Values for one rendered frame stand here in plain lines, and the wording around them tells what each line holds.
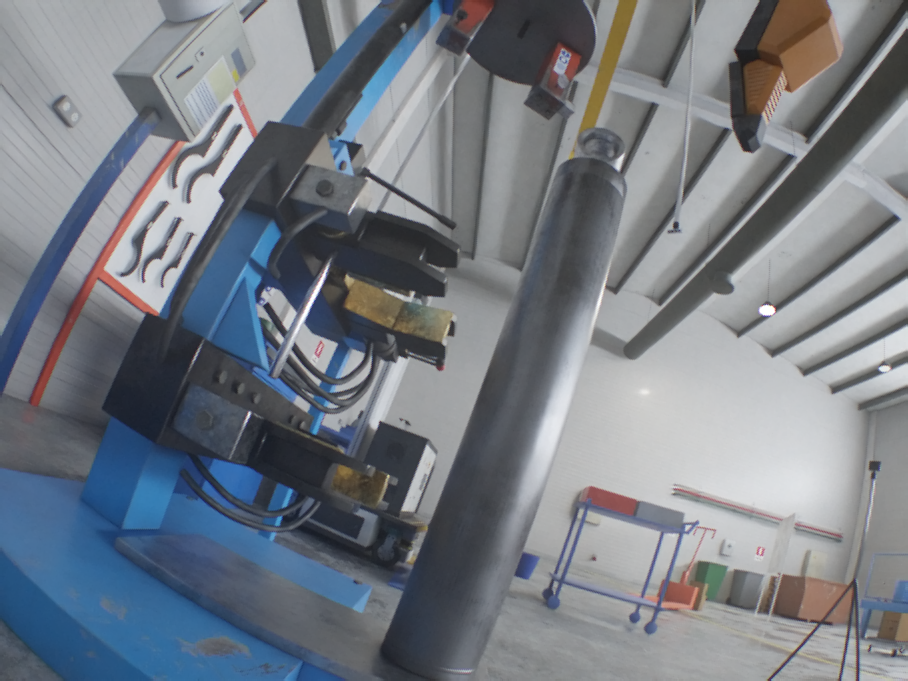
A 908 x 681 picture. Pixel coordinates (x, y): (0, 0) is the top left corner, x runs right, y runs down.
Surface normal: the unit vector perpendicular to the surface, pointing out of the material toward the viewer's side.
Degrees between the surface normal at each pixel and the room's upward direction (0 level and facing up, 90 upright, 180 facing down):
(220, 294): 90
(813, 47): 142
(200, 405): 90
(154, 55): 90
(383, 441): 90
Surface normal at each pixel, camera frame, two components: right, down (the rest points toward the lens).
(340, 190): 0.01, -0.33
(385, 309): 0.26, -0.23
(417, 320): -0.23, -0.40
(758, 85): -0.65, -0.47
